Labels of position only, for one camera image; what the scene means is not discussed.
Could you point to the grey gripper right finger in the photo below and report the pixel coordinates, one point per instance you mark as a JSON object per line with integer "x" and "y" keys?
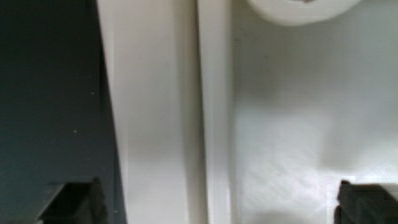
{"x": 367, "y": 205}

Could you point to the white square table top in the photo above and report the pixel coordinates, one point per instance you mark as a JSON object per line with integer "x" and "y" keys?
{"x": 255, "y": 109}

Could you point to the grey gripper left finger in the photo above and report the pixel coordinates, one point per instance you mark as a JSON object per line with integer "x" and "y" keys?
{"x": 77, "y": 206}

